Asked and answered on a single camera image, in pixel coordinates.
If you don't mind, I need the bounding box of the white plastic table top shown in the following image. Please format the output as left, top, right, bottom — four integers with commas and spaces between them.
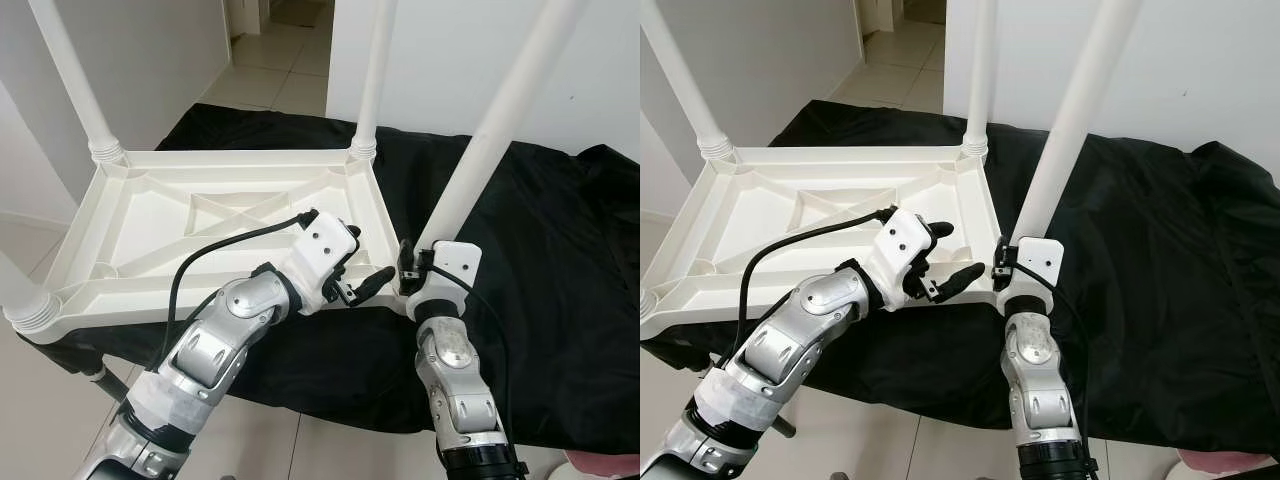
10, 148, 421, 346
640, 145, 1006, 341

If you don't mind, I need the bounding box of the black cloth table cover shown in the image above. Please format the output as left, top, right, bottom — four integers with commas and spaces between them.
50, 100, 640, 456
650, 98, 1280, 451

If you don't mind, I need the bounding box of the pink cushion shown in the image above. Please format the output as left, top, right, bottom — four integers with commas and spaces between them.
565, 450, 640, 479
1175, 448, 1280, 479

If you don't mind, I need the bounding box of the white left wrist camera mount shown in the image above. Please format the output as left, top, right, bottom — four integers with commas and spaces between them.
290, 210, 361, 316
862, 208, 936, 311

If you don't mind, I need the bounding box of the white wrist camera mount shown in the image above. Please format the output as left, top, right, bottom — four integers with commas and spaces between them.
290, 210, 361, 316
1000, 237, 1063, 301
405, 240, 483, 319
862, 208, 936, 311

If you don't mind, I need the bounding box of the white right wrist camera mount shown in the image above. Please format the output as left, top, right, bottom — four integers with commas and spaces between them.
1000, 237, 1063, 301
405, 240, 483, 319

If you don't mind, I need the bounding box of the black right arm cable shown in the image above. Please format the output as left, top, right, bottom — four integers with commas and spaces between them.
1015, 262, 1096, 471
420, 265, 516, 471

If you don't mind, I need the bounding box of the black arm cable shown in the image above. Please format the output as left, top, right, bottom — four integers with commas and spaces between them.
735, 205, 896, 356
160, 208, 319, 371
1015, 262, 1096, 471
420, 265, 516, 471

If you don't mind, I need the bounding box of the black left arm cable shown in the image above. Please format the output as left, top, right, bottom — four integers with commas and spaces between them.
735, 205, 896, 356
160, 208, 319, 371

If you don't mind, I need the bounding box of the white door frame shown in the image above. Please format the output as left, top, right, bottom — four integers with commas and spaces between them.
225, 0, 271, 36
865, 0, 906, 36

